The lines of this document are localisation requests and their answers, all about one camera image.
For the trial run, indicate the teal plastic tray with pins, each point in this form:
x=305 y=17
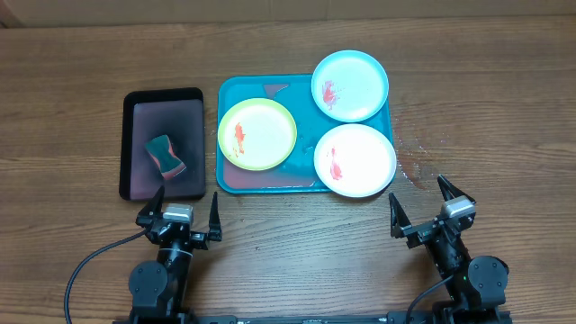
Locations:
x=297 y=173

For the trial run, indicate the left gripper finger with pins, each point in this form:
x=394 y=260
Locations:
x=153 y=208
x=215 y=231

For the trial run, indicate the green and orange sponge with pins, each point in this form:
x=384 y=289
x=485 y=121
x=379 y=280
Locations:
x=161 y=151

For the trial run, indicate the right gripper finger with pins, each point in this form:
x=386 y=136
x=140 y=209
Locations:
x=400 y=223
x=450 y=191

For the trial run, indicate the white plastic plate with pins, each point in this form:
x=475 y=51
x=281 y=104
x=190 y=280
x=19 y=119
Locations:
x=355 y=160

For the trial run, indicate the light blue plastic plate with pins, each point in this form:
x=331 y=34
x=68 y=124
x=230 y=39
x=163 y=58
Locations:
x=350 y=86

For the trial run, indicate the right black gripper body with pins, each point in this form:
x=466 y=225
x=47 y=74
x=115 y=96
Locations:
x=420 y=233

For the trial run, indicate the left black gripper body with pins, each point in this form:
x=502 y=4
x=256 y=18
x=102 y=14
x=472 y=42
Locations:
x=200 y=240

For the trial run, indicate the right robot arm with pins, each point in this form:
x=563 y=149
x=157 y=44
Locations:
x=471 y=288

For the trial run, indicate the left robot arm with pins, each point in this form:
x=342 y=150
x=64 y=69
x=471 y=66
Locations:
x=158 y=286

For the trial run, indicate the black rectangular tray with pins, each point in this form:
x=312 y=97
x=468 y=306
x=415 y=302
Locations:
x=177 y=113

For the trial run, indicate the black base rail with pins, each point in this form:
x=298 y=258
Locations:
x=392 y=317

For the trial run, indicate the yellow-green plastic plate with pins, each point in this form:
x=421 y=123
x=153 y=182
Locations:
x=257 y=134

